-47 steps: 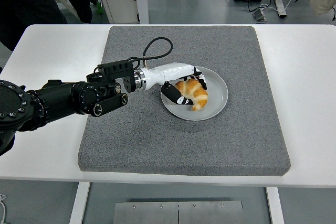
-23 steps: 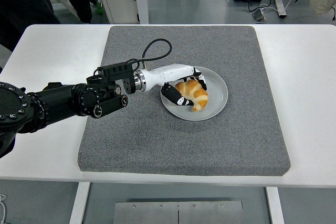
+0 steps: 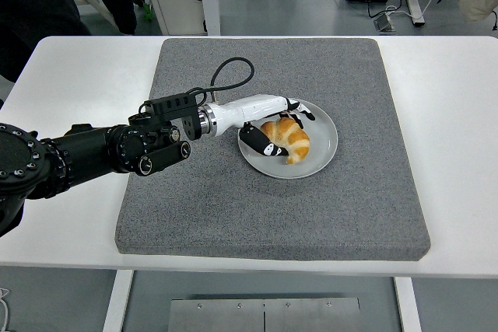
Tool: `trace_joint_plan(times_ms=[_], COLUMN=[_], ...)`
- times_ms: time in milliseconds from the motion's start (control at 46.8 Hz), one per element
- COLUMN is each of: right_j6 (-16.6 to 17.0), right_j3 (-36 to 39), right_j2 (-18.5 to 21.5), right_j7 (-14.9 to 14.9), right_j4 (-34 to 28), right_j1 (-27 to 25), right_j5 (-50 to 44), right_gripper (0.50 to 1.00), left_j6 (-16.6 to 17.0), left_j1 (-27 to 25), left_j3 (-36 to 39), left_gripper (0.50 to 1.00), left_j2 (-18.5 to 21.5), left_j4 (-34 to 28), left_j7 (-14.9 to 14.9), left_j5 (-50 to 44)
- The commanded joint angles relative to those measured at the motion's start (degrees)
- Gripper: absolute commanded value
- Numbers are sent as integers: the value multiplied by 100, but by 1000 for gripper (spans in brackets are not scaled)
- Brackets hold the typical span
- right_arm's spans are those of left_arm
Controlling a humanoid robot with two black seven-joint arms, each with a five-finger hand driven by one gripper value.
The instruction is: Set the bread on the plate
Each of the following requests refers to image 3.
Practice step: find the white table leg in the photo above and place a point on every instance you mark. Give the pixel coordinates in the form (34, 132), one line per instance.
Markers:
(408, 305)
(116, 301)

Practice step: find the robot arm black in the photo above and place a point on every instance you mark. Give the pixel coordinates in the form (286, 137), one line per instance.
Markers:
(89, 149)

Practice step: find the golden croissant bread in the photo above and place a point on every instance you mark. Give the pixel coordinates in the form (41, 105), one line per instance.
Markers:
(295, 141)

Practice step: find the person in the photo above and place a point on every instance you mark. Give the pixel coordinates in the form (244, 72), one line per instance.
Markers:
(35, 9)

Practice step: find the grey power adapter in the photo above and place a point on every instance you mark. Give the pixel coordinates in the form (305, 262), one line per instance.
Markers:
(384, 23)

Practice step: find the grey speckled mat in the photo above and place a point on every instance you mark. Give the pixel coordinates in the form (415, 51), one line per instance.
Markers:
(272, 215)

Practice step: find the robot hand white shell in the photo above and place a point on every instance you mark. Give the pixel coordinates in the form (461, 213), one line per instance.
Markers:
(249, 110)

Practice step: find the grey round plate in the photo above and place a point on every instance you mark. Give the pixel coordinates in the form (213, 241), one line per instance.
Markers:
(321, 145)

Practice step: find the small green object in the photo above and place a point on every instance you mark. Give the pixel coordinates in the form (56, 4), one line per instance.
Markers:
(147, 9)

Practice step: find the grey metal plate with screws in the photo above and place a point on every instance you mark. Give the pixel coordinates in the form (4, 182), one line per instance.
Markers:
(233, 316)

